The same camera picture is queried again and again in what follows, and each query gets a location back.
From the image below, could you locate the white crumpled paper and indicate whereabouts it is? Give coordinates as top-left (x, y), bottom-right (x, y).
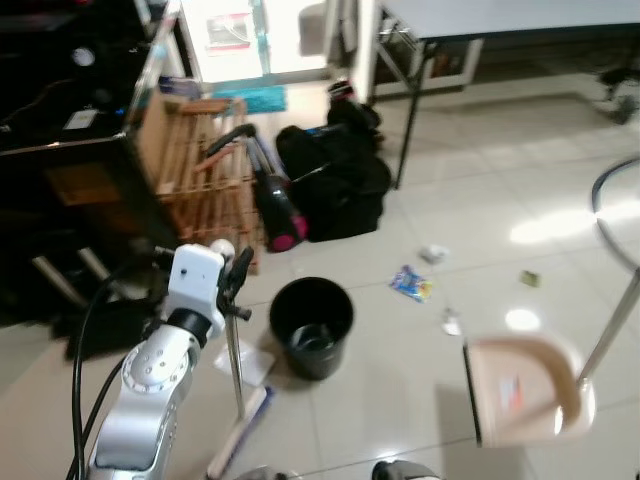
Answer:
top-left (419, 244), bottom-right (449, 266)

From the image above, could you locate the flat white paper sheet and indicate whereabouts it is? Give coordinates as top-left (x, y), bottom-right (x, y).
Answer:
top-left (213, 338), bottom-right (277, 389)

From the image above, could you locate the teal floor mat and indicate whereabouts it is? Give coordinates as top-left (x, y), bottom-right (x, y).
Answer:
top-left (210, 84), bottom-right (289, 115)

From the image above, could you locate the black bag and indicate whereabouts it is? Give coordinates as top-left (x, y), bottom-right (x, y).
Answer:
top-left (274, 98), bottom-right (394, 244)

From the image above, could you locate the black looped cable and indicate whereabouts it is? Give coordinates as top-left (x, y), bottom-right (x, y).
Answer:
top-left (589, 155), bottom-right (640, 273)

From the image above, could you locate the small white plastic scrap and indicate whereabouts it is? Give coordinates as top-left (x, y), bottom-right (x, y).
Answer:
top-left (442, 308), bottom-right (464, 338)

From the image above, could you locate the black and pink vacuum cleaner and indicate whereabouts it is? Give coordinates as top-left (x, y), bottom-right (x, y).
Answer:
top-left (198, 122), bottom-right (310, 254)

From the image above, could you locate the black round trash bin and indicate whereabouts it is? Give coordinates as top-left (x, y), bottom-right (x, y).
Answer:
top-left (268, 276), bottom-right (357, 382)

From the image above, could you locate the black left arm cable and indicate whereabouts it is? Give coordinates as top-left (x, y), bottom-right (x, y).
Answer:
top-left (66, 254), bottom-right (167, 480)

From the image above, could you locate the grey robot right foot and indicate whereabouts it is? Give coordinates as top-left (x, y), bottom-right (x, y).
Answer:
top-left (371, 459), bottom-right (442, 480)

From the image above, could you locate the grey folding table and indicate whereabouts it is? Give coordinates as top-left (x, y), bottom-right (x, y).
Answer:
top-left (374, 0), bottom-right (640, 192)

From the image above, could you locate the white cabinet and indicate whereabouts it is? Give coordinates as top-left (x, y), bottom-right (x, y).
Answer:
top-left (178, 0), bottom-right (353, 87)

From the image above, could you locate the wooden slatted rack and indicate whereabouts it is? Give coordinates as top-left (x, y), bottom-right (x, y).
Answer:
top-left (134, 88), bottom-right (267, 277)

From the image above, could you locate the broom with metal handle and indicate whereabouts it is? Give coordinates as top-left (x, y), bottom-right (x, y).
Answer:
top-left (204, 238), bottom-right (277, 480)

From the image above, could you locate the beige dustpan with metal handle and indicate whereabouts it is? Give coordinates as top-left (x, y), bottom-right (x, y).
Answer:
top-left (461, 268), bottom-right (640, 449)

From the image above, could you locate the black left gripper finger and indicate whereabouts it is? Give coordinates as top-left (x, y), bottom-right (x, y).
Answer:
top-left (227, 246), bottom-right (256, 291)

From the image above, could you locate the blue snack wrapper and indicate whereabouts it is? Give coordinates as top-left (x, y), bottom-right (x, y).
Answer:
top-left (389, 264), bottom-right (437, 305)

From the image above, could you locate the black office chair base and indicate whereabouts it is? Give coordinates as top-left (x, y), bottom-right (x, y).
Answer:
top-left (596, 62), bottom-right (640, 126)

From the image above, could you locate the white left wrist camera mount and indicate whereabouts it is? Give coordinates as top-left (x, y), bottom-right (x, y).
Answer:
top-left (165, 243), bottom-right (227, 320)

